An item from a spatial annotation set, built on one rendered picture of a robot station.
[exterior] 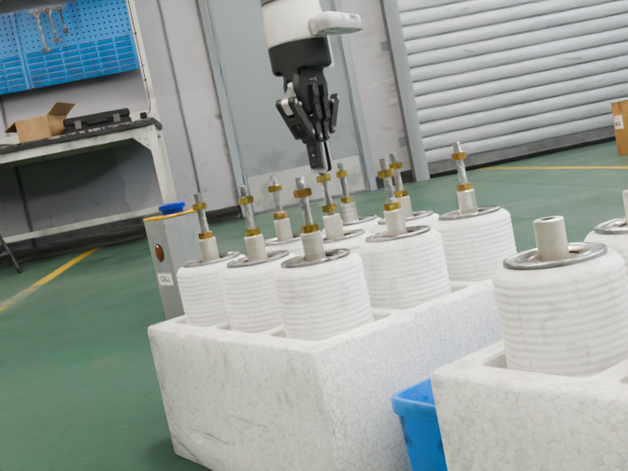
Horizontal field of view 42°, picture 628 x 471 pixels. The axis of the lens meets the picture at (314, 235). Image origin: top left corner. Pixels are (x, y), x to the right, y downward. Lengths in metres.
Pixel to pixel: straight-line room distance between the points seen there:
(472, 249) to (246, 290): 0.27
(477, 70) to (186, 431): 5.28
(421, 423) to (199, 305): 0.37
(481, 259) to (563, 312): 0.39
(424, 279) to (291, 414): 0.21
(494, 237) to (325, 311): 0.25
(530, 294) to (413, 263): 0.32
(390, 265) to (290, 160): 5.03
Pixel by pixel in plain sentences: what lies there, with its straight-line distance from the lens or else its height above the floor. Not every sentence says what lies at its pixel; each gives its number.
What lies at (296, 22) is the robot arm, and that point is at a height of 0.52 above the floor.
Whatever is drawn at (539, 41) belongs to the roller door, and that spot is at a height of 0.82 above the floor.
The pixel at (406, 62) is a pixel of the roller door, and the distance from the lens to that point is 5.99.
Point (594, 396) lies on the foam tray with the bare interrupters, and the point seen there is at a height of 0.18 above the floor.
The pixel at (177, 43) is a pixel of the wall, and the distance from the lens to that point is 5.97.
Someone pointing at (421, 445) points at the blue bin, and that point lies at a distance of 0.79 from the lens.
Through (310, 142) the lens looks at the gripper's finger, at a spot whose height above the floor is 0.37.
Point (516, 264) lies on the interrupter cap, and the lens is 0.61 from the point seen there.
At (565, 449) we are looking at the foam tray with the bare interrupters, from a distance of 0.58.
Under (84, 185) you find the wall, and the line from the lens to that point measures 5.98.
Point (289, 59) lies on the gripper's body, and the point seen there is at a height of 0.48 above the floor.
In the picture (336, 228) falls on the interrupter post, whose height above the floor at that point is 0.26.
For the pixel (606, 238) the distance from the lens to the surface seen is 0.70.
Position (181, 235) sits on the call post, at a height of 0.28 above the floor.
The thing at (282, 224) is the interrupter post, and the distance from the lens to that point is 1.11.
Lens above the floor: 0.36
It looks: 6 degrees down
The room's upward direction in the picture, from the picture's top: 11 degrees counter-clockwise
